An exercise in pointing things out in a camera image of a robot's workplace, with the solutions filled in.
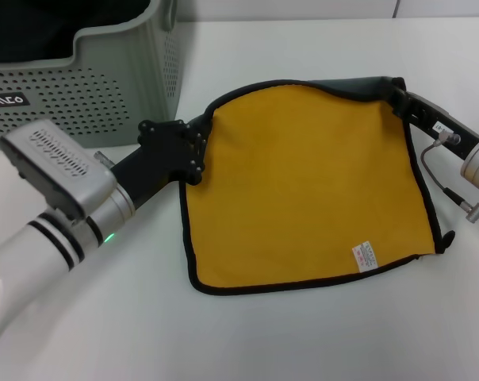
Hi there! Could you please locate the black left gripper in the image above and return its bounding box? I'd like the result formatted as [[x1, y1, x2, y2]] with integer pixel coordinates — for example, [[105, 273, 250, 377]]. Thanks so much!
[[109, 112, 214, 212]]

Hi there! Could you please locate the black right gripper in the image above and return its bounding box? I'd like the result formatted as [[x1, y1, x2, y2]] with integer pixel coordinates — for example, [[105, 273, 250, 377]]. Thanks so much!
[[391, 77, 479, 160]]

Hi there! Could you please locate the yellow and green towel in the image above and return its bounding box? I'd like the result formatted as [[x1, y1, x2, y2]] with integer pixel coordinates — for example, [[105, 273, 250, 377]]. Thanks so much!
[[178, 75, 458, 298]]

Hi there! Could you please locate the grey-green perforated storage box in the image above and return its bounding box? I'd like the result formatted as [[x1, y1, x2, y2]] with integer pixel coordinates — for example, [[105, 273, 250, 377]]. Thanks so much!
[[0, 0, 181, 152]]

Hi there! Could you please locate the white towel care tag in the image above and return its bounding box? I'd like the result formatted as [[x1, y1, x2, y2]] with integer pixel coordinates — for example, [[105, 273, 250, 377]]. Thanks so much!
[[351, 241, 379, 274]]

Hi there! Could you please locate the black brand label sticker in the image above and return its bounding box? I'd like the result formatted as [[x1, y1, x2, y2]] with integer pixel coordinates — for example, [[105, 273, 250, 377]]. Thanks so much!
[[0, 93, 29, 108]]

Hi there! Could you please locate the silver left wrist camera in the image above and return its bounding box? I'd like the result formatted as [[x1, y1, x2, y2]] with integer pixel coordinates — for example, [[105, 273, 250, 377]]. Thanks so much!
[[0, 117, 118, 222]]

